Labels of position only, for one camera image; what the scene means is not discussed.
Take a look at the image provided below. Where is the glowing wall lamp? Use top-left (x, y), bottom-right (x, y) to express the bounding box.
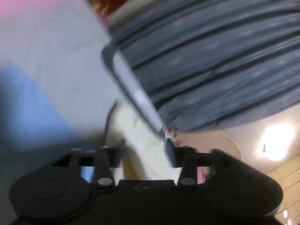
top-left (256, 122), bottom-right (296, 163)

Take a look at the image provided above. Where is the cream knitted sweater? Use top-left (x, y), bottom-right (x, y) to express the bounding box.
top-left (105, 100), bottom-right (188, 181)

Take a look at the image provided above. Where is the cream wardrobe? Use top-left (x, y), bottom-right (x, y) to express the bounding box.
top-left (267, 154), bottom-right (300, 225)

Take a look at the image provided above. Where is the grey pink blue printed bedsheet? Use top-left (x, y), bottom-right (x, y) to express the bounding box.
top-left (0, 0), bottom-right (176, 225)

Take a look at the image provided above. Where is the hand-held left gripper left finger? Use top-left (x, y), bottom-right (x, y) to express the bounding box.
top-left (50, 138), bottom-right (126, 187)

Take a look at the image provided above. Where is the wide blue-grey curtain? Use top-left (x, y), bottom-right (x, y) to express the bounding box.
top-left (105, 0), bottom-right (300, 134)

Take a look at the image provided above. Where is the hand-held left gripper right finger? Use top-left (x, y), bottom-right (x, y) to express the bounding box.
top-left (163, 137), bottom-right (237, 188)

